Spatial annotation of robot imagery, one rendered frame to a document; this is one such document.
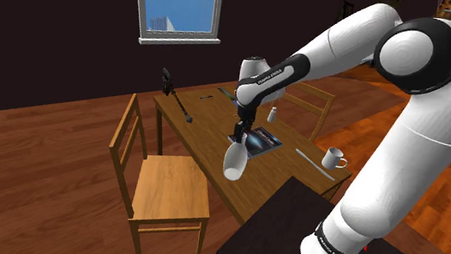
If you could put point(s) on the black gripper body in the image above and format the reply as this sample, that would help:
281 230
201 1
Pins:
246 116

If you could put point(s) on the white framed window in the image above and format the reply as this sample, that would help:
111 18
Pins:
179 4

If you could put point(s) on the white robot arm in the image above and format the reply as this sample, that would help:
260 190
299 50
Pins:
426 135

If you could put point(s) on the wooden chair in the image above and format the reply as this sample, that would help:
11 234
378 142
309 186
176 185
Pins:
309 106
170 188

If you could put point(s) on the small dark wall picture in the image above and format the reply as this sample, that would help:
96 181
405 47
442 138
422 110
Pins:
346 9

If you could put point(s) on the dark robot stand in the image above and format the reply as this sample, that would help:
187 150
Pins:
277 233

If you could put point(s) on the dark slim stick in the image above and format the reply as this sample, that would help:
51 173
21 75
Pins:
227 93

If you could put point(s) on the dark blue book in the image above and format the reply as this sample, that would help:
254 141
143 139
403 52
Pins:
264 141

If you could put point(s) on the black pen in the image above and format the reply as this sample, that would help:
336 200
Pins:
206 97

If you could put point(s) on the white salt shaker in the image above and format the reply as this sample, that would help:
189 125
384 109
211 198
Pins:
271 115

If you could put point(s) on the black tripod with camera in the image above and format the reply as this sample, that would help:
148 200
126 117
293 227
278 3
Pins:
176 96

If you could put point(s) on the white mug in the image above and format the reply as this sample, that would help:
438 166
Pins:
333 158

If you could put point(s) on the wooden table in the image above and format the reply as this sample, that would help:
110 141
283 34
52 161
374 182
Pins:
212 133

